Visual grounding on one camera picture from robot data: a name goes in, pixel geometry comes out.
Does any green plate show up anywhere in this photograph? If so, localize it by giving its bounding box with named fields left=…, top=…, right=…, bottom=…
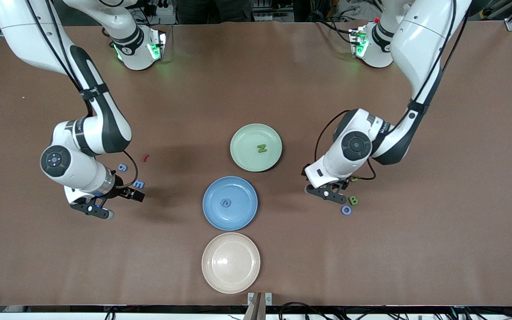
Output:
left=230, top=123, right=283, bottom=172

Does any blue plate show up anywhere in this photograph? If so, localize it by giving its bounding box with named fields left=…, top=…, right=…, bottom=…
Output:
left=202, top=176, right=259, bottom=232

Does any beige plate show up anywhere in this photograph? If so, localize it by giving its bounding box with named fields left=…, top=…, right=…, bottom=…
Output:
left=201, top=232, right=261, bottom=294

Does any grey fabric bundle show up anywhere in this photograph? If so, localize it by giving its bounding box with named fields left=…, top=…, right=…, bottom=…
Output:
left=338, top=0, right=383, bottom=20

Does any white power strip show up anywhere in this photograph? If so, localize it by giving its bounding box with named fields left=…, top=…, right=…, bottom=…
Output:
left=147, top=0, right=174, bottom=16

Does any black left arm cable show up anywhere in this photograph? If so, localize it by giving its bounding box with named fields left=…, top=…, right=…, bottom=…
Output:
left=314, top=0, right=470, bottom=180

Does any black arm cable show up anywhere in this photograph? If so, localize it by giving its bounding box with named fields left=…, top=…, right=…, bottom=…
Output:
left=25, top=0, right=139, bottom=189
left=314, top=0, right=470, bottom=180

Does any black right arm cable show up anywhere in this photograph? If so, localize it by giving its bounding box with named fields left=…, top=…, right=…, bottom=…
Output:
left=25, top=0, right=139, bottom=189

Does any metal camera stand bracket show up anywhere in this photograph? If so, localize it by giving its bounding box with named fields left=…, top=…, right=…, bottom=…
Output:
left=244, top=292, right=273, bottom=320

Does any black cable bundle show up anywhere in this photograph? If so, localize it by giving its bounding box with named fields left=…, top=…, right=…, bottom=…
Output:
left=278, top=297, right=512, bottom=320

